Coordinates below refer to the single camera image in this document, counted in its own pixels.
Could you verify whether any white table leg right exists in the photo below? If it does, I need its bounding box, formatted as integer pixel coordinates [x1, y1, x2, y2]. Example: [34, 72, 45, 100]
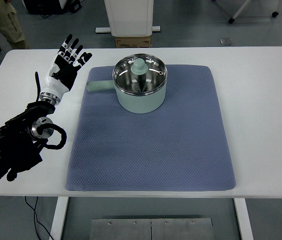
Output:
[234, 198, 254, 240]

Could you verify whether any white table leg left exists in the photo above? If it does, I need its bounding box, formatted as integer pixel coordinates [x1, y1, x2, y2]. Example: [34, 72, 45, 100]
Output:
[49, 196, 69, 240]

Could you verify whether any glass lid with green knob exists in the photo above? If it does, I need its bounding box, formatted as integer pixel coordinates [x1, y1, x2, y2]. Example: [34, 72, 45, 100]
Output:
[112, 53, 167, 97]

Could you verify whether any rolling chair base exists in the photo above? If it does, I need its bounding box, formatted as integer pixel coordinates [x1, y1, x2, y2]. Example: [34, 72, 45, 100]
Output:
[228, 0, 282, 25]

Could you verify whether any green pot with handle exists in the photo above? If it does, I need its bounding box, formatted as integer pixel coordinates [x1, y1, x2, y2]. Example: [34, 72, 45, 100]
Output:
[86, 77, 167, 114]

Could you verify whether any white table leg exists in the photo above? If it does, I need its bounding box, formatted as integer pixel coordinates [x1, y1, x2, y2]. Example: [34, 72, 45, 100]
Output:
[234, 198, 254, 240]
[49, 196, 69, 240]

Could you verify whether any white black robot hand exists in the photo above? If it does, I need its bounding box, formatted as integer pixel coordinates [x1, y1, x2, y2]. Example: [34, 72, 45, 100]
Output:
[38, 34, 92, 106]

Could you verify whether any person in khaki trousers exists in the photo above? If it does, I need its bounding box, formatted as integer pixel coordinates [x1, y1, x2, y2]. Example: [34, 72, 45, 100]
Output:
[0, 0, 29, 50]

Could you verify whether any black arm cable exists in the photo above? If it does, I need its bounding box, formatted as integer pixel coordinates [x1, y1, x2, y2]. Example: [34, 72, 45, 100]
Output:
[34, 71, 68, 151]

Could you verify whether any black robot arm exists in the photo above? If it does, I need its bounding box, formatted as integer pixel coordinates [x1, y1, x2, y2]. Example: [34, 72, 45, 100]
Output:
[0, 101, 55, 182]

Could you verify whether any grey floor socket plate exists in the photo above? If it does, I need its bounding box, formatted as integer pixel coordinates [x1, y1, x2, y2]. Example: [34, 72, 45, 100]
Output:
[219, 37, 234, 47]

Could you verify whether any blue quilted mat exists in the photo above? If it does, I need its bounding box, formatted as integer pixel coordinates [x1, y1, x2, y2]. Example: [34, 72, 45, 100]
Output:
[65, 65, 236, 192]

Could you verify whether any black floor cable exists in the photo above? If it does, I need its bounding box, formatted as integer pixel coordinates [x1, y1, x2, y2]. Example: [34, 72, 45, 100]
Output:
[24, 196, 54, 240]

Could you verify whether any cardboard box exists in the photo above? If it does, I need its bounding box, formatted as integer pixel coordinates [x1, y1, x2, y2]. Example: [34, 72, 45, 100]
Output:
[114, 36, 152, 48]

